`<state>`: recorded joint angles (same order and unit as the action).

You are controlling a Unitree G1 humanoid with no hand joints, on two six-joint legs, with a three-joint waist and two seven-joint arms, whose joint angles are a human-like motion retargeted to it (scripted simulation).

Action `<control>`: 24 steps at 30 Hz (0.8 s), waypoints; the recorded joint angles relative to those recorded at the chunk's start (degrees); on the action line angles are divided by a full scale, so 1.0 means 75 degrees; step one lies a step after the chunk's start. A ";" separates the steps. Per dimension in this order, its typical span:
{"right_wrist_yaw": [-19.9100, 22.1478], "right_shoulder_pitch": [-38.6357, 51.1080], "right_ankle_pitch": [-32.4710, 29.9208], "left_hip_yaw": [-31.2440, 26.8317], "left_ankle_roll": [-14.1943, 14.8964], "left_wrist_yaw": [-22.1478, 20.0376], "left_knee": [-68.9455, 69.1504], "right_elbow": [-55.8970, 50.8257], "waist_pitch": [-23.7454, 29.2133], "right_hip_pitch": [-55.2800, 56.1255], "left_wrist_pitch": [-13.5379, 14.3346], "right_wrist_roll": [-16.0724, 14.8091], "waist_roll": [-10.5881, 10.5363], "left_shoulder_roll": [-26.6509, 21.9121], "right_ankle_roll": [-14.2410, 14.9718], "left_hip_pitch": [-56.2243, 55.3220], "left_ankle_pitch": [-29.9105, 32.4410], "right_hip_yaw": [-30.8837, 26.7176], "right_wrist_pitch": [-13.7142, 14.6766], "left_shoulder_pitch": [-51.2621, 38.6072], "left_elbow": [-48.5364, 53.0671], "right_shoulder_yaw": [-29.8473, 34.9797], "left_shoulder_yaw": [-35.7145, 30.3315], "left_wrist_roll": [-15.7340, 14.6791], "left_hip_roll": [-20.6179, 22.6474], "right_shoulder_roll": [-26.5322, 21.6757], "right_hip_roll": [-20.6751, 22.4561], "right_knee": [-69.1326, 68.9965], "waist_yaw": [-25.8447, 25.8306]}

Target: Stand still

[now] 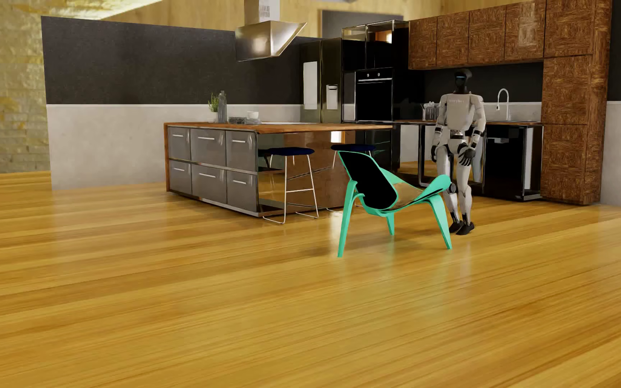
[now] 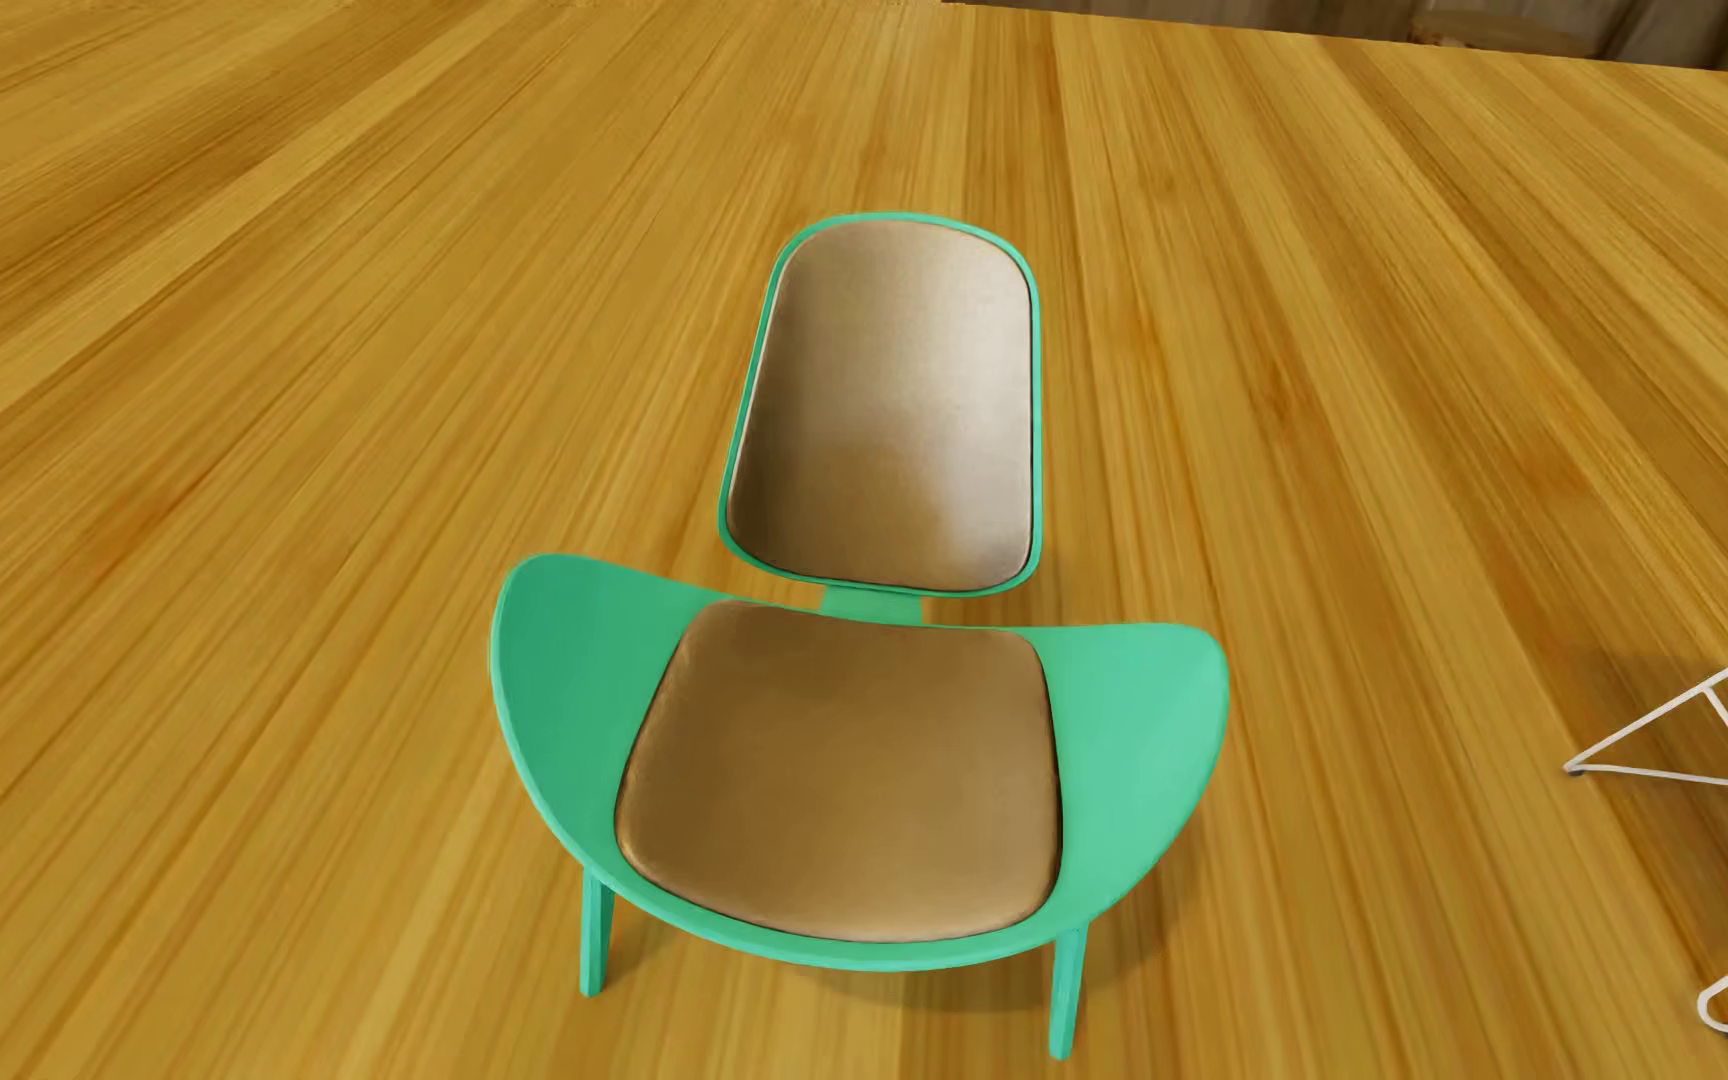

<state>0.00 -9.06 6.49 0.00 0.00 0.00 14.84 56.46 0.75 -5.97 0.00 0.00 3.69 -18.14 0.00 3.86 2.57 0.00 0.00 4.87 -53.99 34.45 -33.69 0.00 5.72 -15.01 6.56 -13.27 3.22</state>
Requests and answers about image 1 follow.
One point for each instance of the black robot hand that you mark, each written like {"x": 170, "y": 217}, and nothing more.
{"x": 434, "y": 154}
{"x": 467, "y": 155}

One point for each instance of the white left robot leg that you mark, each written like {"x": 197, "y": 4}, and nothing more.
{"x": 466, "y": 188}

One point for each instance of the white robot leg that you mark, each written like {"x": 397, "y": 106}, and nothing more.
{"x": 466, "y": 188}
{"x": 454, "y": 202}

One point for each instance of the black dishwasher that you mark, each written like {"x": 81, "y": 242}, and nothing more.
{"x": 507, "y": 161}

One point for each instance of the glass utensil jar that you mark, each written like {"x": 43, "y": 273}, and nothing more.
{"x": 429, "y": 112}

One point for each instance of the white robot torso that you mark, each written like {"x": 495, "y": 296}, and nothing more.
{"x": 460, "y": 113}

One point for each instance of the white right robot leg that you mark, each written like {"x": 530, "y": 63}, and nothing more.
{"x": 454, "y": 202}

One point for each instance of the wooden kitchen counter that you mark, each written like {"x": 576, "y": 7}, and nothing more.
{"x": 510, "y": 123}

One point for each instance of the white curved faucet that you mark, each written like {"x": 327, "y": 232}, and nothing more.
{"x": 503, "y": 99}

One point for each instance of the green lounge chair black seat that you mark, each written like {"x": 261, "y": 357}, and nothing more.
{"x": 371, "y": 183}

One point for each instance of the black robot head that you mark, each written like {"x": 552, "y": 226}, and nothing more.
{"x": 462, "y": 81}

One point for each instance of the black built-in oven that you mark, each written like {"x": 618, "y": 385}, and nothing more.
{"x": 374, "y": 94}

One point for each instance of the tall dark wood cabinet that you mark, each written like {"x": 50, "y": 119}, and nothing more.
{"x": 572, "y": 108}

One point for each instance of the dark wood upper cabinets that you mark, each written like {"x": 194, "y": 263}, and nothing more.
{"x": 472, "y": 35}

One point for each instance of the black refrigerator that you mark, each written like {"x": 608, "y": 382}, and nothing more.
{"x": 321, "y": 81}

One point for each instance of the white cup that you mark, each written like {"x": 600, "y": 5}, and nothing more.
{"x": 253, "y": 115}

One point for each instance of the steel range hood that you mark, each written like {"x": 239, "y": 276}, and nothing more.
{"x": 264, "y": 37}

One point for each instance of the grey glass bottle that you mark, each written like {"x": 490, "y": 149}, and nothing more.
{"x": 222, "y": 108}

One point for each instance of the kitchen island steel drawers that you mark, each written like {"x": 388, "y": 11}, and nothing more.
{"x": 211, "y": 161}

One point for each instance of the small green potted plant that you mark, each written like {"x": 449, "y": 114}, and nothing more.
{"x": 214, "y": 102}

